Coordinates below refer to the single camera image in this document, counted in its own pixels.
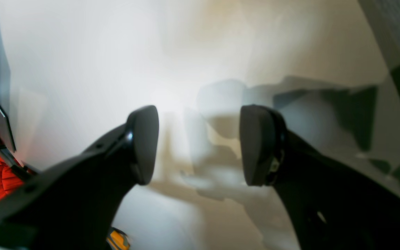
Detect orange handled scissors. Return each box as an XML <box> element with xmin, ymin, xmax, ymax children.
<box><xmin>105</xmin><ymin>227</ymin><xmax>131</xmax><ymax>250</ymax></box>

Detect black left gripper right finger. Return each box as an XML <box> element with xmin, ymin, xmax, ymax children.
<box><xmin>239</xmin><ymin>105</ymin><xmax>400</xmax><ymax>250</ymax></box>

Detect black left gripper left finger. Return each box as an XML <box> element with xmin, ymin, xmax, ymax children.
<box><xmin>0</xmin><ymin>106</ymin><xmax>159</xmax><ymax>250</ymax></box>

